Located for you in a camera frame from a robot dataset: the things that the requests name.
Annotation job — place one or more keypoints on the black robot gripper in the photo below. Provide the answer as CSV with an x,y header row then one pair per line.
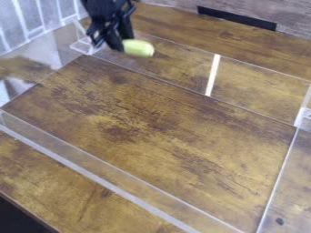
x,y
106,12

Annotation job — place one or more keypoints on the black strip on table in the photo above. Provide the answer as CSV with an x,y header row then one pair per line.
x,y
244,20

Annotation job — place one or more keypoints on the clear acrylic corner bracket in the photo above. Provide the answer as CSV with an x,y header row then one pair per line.
x,y
82,45

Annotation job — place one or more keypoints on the clear acrylic left wall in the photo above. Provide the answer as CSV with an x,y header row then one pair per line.
x,y
32,62

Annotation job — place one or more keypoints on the clear acrylic wall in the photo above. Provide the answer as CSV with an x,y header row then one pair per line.
x,y
155,200
262,90
32,62
287,213

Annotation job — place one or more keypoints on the clear acrylic back wall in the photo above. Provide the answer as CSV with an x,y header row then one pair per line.
x,y
262,90

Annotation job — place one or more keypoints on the clear acrylic front wall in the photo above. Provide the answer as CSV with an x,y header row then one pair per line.
x,y
155,200

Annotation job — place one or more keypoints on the clear acrylic right wall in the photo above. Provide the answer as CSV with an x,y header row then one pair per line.
x,y
287,213

